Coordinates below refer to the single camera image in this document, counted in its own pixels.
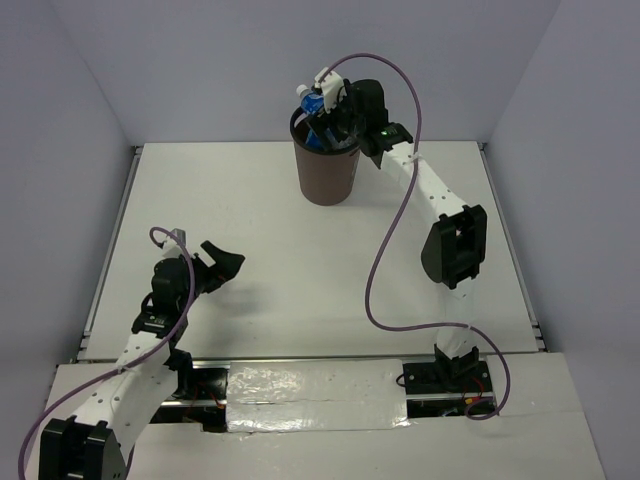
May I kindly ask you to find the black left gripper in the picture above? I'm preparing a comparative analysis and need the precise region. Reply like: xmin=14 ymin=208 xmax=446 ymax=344
xmin=177 ymin=241 xmax=244 ymax=311

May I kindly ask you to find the clear bottle dark blue label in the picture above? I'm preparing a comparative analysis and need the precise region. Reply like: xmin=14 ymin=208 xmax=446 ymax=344
xmin=296 ymin=84 xmax=328 ymax=126

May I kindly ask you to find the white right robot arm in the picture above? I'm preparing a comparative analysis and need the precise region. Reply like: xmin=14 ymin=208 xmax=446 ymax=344
xmin=296 ymin=73 xmax=487 ymax=391

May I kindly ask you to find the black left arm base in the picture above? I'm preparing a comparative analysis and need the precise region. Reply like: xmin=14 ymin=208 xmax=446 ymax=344
xmin=150 ymin=350 xmax=228 ymax=433

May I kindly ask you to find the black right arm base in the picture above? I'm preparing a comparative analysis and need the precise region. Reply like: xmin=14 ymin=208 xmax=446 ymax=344
xmin=396 ymin=347 xmax=497 ymax=419

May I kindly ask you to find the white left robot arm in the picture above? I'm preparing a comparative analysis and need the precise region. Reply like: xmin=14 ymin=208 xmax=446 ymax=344
xmin=38 ymin=233 xmax=245 ymax=479

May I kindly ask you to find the brown plastic garbage bin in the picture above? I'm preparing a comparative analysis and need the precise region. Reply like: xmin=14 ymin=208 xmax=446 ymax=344
xmin=289 ymin=107 xmax=360 ymax=206

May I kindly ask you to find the silver foil tape sheet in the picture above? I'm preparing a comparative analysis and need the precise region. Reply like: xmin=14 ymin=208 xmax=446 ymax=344
xmin=226 ymin=359 xmax=409 ymax=433

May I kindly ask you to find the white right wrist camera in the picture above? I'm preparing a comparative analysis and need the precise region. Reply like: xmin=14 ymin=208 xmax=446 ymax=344
xmin=314 ymin=68 xmax=346 ymax=113

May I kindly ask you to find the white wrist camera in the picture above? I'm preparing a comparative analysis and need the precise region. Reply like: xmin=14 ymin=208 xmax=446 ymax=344
xmin=160 ymin=229 xmax=187 ymax=251
xmin=314 ymin=68 xmax=346 ymax=113

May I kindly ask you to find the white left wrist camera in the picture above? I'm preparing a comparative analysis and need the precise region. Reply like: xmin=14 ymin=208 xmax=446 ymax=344
xmin=160 ymin=229 xmax=187 ymax=251

